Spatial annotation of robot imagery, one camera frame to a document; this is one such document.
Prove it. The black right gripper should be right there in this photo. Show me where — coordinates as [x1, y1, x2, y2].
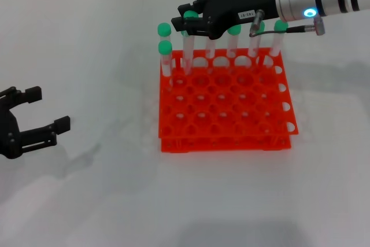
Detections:
[171, 0, 280, 40]

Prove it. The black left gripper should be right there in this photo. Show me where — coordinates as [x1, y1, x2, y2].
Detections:
[0, 86, 71, 160]

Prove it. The orange plastic test tube rack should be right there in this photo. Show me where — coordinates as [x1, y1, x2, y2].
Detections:
[158, 47, 299, 154]

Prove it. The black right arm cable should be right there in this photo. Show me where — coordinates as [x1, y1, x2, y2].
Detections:
[249, 9, 326, 38]

